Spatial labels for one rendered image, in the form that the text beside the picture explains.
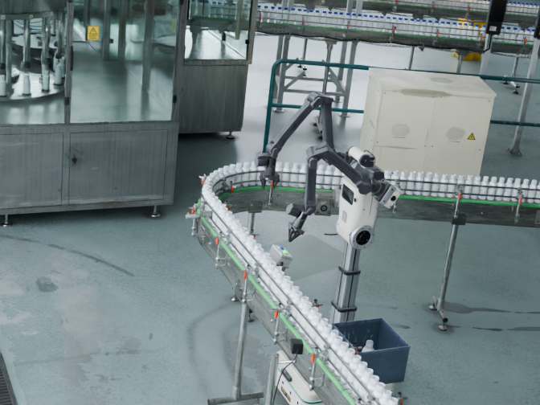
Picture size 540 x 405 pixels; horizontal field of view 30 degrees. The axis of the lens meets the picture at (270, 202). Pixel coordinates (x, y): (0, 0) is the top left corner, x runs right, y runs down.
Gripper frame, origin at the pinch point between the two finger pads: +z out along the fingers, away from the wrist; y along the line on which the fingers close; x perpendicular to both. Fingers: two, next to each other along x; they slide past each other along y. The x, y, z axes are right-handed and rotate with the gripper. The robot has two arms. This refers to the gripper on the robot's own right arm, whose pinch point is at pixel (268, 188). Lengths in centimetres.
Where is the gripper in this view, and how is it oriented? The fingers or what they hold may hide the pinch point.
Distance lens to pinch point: 593.8
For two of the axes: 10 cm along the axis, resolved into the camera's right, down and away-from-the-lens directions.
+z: -1.0, 9.2, 3.8
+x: 3.9, 3.9, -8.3
